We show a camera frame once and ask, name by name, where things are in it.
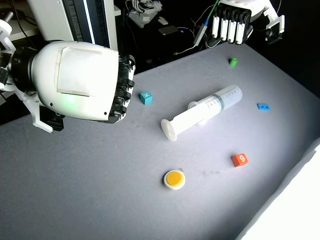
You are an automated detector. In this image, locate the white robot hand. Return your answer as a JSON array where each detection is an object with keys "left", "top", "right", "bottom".
[
  {"left": 30, "top": 40, "right": 136, "bottom": 125},
  {"left": 211, "top": 0, "right": 270, "bottom": 46}
]

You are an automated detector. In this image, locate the large clear plastic syringe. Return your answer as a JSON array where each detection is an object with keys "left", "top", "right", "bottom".
[{"left": 160, "top": 84, "right": 244, "bottom": 143}]

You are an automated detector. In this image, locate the white spare robot hand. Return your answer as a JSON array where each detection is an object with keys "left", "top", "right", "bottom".
[{"left": 126, "top": 0, "right": 163, "bottom": 29}]

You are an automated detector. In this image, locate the white computer tower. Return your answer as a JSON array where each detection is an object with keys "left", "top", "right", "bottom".
[{"left": 26, "top": 0, "right": 118, "bottom": 51}]

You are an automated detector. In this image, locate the teal letter K cube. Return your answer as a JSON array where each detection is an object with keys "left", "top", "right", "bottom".
[{"left": 139, "top": 90, "right": 153, "bottom": 106}]

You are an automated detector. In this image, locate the grey table cloth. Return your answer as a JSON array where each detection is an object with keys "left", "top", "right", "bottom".
[{"left": 0, "top": 42, "right": 320, "bottom": 240}]

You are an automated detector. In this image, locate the orange number cube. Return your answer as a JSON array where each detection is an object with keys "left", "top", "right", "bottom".
[{"left": 230, "top": 152, "right": 250, "bottom": 168}]

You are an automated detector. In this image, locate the yellow and white round button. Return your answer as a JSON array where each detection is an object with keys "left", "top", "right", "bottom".
[{"left": 163, "top": 169, "right": 187, "bottom": 191}]

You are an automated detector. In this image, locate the white backdrop board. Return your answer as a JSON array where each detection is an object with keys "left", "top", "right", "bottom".
[{"left": 234, "top": 136, "right": 320, "bottom": 240}]

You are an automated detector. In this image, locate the green cable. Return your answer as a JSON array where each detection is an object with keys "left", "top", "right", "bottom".
[{"left": 203, "top": 0, "right": 221, "bottom": 26}]

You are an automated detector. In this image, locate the white cable adapter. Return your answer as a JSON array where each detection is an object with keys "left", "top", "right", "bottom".
[{"left": 193, "top": 21, "right": 210, "bottom": 47}]

